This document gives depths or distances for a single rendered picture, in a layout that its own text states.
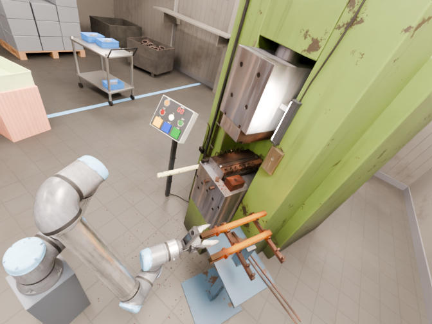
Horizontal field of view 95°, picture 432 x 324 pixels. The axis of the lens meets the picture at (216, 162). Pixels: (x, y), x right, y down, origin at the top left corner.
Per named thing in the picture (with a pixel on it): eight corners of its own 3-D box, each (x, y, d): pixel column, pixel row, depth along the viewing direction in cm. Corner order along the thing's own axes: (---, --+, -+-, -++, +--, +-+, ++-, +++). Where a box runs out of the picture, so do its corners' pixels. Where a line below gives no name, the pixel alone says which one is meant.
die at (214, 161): (221, 180, 149) (224, 172, 144) (207, 162, 160) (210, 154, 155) (260, 168, 172) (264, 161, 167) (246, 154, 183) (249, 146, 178)
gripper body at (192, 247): (194, 237, 109) (173, 245, 103) (197, 229, 103) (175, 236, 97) (200, 251, 104) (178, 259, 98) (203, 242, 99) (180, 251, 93)
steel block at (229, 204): (210, 230, 166) (225, 197, 138) (190, 196, 187) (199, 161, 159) (258, 209, 196) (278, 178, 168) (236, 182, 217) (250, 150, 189)
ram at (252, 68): (254, 143, 113) (288, 71, 88) (219, 109, 135) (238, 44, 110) (298, 135, 136) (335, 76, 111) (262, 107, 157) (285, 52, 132)
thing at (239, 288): (233, 308, 107) (234, 307, 106) (202, 242, 131) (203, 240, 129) (273, 283, 122) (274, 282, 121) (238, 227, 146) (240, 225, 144)
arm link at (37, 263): (6, 276, 95) (-12, 261, 84) (40, 245, 108) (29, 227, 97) (33, 290, 93) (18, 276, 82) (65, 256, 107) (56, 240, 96)
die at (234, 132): (236, 142, 127) (240, 130, 121) (219, 125, 138) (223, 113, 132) (278, 135, 150) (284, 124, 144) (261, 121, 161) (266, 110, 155)
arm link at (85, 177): (35, 239, 105) (43, 167, 60) (63, 214, 119) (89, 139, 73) (60, 255, 108) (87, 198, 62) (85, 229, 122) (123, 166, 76)
